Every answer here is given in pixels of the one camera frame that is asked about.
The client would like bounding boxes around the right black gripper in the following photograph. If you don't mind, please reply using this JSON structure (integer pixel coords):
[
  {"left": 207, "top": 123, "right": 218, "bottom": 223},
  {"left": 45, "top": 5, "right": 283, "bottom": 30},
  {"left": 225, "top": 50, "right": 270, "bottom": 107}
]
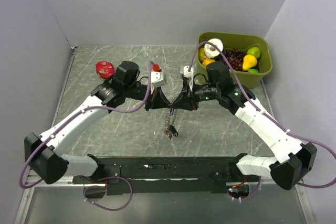
[{"left": 172, "top": 79, "right": 220, "bottom": 112}]

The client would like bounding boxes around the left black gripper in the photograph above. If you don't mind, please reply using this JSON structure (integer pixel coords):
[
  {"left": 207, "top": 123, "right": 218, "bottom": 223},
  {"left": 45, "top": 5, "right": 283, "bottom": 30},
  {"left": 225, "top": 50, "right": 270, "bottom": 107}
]
[{"left": 124, "top": 83, "right": 171, "bottom": 111}]

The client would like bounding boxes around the black key fob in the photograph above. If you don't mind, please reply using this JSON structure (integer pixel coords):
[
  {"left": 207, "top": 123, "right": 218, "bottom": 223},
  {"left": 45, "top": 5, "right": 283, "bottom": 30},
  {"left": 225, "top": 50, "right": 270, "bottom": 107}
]
[{"left": 170, "top": 125, "right": 179, "bottom": 137}]

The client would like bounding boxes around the red key tag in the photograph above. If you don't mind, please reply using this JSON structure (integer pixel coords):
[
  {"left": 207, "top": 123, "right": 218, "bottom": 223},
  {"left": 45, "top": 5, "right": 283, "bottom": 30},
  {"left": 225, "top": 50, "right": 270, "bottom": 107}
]
[{"left": 164, "top": 129, "right": 171, "bottom": 136}]

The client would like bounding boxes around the red dragon fruit toy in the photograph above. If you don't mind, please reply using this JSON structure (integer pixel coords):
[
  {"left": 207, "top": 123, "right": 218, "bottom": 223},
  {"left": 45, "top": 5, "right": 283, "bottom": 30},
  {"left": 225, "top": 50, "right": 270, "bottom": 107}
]
[{"left": 96, "top": 61, "right": 116, "bottom": 79}]

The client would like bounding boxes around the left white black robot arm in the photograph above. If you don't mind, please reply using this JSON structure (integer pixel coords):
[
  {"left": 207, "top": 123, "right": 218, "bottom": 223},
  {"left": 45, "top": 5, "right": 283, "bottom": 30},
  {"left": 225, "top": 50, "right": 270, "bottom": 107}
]
[{"left": 24, "top": 61, "right": 170, "bottom": 184}]

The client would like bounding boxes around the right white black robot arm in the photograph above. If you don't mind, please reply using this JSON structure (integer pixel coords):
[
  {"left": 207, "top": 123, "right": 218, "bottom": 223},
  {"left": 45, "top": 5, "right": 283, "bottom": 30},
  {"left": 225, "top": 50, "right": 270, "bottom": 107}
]
[{"left": 172, "top": 61, "right": 317, "bottom": 190}]

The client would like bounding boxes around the orange fruit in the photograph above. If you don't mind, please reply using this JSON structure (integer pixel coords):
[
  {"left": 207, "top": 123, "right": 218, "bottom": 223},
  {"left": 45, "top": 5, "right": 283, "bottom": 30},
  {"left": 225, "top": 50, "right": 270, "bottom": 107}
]
[{"left": 202, "top": 58, "right": 216, "bottom": 67}]

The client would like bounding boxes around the yellow lemon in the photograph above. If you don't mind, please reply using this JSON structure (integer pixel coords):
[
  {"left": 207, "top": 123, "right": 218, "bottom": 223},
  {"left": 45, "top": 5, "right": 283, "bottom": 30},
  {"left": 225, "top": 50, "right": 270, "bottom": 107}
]
[{"left": 198, "top": 47, "right": 206, "bottom": 62}]

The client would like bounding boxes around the dark red grapes bunch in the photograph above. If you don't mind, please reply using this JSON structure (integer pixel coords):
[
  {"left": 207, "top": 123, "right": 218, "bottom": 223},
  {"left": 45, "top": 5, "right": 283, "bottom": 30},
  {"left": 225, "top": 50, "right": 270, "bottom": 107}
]
[{"left": 223, "top": 49, "right": 246, "bottom": 71}]

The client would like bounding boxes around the small green fruit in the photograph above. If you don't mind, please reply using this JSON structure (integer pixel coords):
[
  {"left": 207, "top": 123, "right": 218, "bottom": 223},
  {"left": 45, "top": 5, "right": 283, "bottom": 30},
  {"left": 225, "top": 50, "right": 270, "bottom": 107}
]
[{"left": 248, "top": 68, "right": 259, "bottom": 73}]

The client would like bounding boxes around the yellow pear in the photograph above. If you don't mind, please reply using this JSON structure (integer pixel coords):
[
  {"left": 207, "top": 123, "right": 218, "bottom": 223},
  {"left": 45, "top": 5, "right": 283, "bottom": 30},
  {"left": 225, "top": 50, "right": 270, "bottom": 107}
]
[{"left": 242, "top": 55, "right": 258, "bottom": 71}]

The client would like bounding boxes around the olive green plastic bin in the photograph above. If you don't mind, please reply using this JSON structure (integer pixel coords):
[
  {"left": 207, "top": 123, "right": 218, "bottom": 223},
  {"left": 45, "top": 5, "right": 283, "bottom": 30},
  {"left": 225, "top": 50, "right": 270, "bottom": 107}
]
[{"left": 196, "top": 31, "right": 272, "bottom": 90}]

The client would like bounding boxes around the green lime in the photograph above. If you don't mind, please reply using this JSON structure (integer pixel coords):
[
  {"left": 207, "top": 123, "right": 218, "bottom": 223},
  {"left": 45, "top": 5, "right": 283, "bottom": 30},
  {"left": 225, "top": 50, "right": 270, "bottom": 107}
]
[{"left": 247, "top": 47, "right": 261, "bottom": 59}]

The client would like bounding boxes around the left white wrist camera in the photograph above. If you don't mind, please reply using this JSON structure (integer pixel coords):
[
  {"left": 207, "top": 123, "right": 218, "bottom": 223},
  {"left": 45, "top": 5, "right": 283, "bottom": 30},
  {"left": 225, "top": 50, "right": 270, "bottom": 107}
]
[{"left": 150, "top": 71, "right": 167, "bottom": 88}]

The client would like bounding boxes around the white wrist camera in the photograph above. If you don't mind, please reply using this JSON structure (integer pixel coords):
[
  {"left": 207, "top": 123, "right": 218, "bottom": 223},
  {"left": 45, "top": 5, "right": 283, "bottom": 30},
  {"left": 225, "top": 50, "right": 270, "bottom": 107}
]
[
  {"left": 180, "top": 65, "right": 194, "bottom": 93},
  {"left": 150, "top": 71, "right": 167, "bottom": 88}
]

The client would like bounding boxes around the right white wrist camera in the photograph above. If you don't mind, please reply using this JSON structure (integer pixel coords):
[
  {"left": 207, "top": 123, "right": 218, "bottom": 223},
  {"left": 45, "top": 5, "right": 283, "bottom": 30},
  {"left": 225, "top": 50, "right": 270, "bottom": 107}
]
[{"left": 180, "top": 65, "right": 194, "bottom": 93}]

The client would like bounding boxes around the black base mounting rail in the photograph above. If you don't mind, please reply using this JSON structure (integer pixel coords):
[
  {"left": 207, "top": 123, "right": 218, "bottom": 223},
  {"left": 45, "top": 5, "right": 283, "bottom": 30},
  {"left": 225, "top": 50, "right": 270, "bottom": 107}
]
[{"left": 72, "top": 157, "right": 258, "bottom": 196}]

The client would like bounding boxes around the aluminium frame rail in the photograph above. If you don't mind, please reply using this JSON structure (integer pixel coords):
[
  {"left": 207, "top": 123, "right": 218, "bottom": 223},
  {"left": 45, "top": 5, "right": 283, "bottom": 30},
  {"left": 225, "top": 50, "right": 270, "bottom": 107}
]
[{"left": 9, "top": 46, "right": 73, "bottom": 223}]

